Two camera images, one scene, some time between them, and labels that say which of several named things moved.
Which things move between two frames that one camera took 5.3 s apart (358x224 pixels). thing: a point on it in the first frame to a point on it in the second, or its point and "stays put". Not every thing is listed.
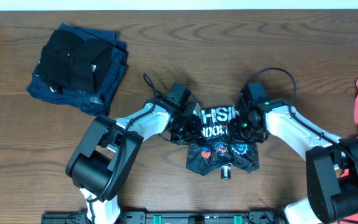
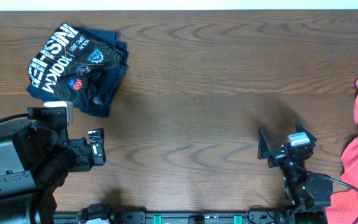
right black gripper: [236, 135] to [264, 152]
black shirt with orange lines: [219, 152] to [81, 66]
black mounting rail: [170, 218] stays put
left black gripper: [197, 127] to [84, 157]
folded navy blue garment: [97, 103] stays put
